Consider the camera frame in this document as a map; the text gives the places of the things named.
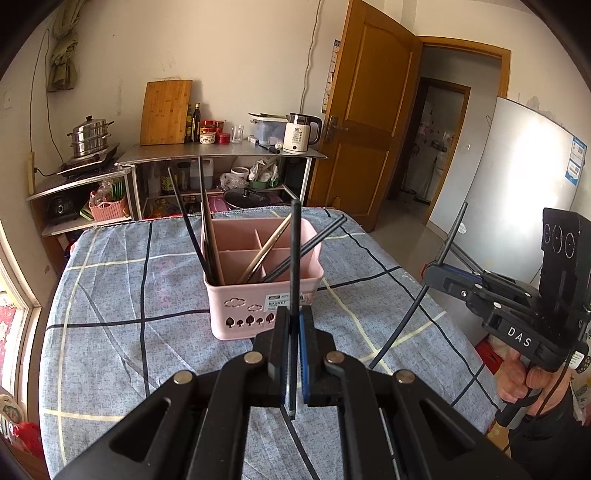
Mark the person's right hand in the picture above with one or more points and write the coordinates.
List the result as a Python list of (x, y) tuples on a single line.
[(512, 378)]

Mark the white plastic jug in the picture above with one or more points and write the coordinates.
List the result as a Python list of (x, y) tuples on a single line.
[(202, 173)]

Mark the small red jar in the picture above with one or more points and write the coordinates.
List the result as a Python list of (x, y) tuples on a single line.
[(224, 138)]

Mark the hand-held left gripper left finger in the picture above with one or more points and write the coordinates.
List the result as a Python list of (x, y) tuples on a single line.
[(281, 364)]

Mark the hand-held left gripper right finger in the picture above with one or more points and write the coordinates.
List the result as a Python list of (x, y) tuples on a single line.
[(304, 364)]

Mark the stainless steel steamer pot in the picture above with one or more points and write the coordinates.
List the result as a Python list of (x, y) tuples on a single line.
[(90, 138)]

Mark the kitchen knife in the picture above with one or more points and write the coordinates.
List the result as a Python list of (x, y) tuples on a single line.
[(270, 147)]

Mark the clear plastic storage container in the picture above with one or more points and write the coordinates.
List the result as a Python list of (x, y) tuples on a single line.
[(268, 129)]

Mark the pink plastic utensil basket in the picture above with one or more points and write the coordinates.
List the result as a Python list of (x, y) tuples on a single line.
[(258, 295)]

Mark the dark rice cooker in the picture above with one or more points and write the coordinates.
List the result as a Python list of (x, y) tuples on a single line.
[(61, 210)]

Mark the bamboo cutting board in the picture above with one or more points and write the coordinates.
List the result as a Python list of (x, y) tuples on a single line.
[(166, 113)]

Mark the black wok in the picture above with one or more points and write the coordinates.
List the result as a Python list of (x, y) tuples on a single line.
[(249, 198)]

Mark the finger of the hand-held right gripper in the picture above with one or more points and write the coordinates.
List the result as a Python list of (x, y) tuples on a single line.
[(512, 291), (461, 290)]

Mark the white wall switch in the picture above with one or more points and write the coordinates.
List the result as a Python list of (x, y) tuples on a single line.
[(9, 100)]

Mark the white power strip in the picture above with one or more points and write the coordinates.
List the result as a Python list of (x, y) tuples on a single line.
[(31, 173)]

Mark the pink woven basket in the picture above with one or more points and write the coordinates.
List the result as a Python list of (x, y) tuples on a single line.
[(108, 210)]

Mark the red lidded jar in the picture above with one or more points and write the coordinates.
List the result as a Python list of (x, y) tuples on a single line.
[(207, 133)]

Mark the low metal shelf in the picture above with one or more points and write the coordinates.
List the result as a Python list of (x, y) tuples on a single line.
[(69, 184)]

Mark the silver refrigerator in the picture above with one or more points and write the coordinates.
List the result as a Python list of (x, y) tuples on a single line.
[(512, 184)]

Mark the metal kitchen table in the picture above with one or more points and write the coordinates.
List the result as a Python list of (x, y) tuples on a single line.
[(184, 152)]

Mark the person's right forearm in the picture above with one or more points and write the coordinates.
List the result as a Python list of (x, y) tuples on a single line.
[(554, 438)]

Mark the white electric kettle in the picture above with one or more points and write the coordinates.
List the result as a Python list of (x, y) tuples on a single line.
[(298, 136)]

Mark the clear drinking glass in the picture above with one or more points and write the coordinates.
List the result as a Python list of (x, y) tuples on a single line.
[(238, 134)]

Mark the wall calendar strip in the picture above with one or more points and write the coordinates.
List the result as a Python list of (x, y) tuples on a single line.
[(330, 76)]

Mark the black induction cooker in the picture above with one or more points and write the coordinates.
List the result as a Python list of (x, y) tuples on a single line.
[(87, 164)]

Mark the hanging grey cloth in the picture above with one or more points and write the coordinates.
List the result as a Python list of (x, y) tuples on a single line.
[(64, 50)]

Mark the white bowl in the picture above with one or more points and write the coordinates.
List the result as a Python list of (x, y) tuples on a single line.
[(240, 172)]

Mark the brown wooden door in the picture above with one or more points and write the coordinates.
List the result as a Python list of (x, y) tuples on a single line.
[(364, 115)]

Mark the slim black chopstick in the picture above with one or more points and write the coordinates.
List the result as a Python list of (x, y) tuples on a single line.
[(318, 239), (191, 226), (205, 217), (401, 325), (325, 240), (295, 258)]

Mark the dark oil bottle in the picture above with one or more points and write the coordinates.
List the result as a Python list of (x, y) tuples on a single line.
[(197, 122), (189, 124)]

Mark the wooden chopstick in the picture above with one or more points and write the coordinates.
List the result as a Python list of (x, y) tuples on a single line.
[(213, 249), (265, 247)]

